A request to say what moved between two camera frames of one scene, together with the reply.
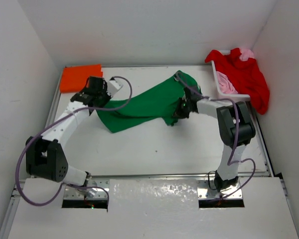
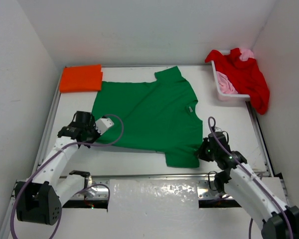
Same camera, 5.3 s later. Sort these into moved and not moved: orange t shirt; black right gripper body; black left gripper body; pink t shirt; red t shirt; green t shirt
Moved: black right gripper body; black left gripper body; green t shirt
Not moved: orange t shirt; pink t shirt; red t shirt
